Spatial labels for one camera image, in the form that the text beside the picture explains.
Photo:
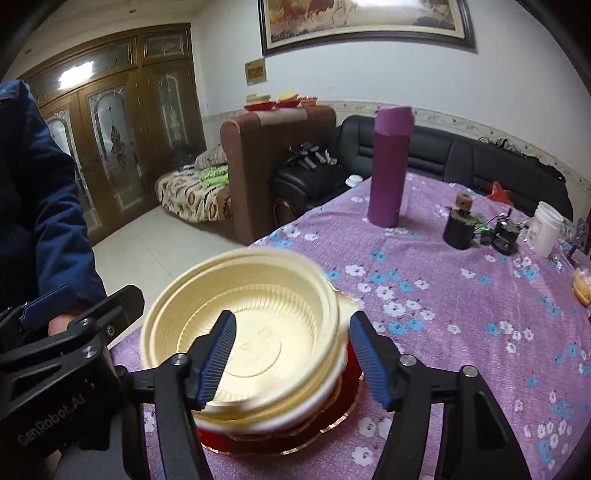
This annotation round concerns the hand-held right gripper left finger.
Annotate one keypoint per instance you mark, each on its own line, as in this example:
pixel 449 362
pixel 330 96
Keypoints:
pixel 217 364

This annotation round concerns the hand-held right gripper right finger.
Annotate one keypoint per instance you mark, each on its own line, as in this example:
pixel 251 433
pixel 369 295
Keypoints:
pixel 371 364

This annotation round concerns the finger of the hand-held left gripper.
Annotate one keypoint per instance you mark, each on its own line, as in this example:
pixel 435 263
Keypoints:
pixel 46 304
pixel 120 304

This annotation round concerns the red gold-trimmed plate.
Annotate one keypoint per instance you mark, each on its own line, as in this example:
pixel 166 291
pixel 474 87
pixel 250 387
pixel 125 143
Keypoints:
pixel 351 392

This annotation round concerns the small white bowl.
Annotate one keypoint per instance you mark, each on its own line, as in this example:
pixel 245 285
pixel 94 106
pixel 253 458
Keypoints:
pixel 345 332

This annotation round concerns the large white bowl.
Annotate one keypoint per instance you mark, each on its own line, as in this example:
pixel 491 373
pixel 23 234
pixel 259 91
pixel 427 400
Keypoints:
pixel 295 427

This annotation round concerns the person's left hand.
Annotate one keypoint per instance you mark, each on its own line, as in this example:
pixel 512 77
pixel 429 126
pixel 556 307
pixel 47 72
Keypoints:
pixel 60 323

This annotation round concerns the purple floral tablecloth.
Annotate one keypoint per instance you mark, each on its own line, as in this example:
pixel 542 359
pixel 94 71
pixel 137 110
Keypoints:
pixel 461 323

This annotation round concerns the patterned brown blanket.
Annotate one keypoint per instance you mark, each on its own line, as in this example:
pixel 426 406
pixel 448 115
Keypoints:
pixel 184 198

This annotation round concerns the green cloth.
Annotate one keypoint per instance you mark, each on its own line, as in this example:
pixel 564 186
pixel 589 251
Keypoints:
pixel 214 175

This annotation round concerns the black cylinder with wooden knob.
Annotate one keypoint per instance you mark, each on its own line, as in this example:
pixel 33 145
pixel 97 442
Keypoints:
pixel 458 228

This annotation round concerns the wooden glass-panel doors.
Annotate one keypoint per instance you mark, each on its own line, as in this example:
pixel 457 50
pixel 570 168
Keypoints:
pixel 124 138

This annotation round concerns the patterned pillow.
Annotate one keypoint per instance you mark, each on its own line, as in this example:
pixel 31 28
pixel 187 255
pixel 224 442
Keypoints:
pixel 211 158

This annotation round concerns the small white object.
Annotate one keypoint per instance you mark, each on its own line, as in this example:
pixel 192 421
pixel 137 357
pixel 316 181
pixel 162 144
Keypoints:
pixel 354 179

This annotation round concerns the purple thermos flask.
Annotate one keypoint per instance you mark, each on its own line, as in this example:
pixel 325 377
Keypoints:
pixel 390 170

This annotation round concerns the brown armchair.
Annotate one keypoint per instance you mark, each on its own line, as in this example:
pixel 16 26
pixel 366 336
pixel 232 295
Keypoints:
pixel 258 157

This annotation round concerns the red star-shaped item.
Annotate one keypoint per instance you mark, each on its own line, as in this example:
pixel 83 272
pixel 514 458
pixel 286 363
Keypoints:
pixel 501 193

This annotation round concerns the white plastic jar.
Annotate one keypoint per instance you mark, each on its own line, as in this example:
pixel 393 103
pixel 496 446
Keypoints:
pixel 545 230

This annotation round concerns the orange bun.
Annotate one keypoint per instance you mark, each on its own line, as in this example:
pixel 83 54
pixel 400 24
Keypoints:
pixel 582 288

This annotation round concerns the black leather sofa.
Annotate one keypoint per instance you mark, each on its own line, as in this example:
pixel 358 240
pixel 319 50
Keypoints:
pixel 461 157

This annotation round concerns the red dish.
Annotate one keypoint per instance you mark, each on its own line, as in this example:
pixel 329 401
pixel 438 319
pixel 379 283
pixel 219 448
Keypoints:
pixel 258 105
pixel 308 100
pixel 287 100

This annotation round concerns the small yellow wall plaque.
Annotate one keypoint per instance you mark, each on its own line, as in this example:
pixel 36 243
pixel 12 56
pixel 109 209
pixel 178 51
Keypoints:
pixel 255 71

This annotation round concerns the framed wall painting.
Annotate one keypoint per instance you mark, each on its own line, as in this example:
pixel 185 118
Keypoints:
pixel 364 23

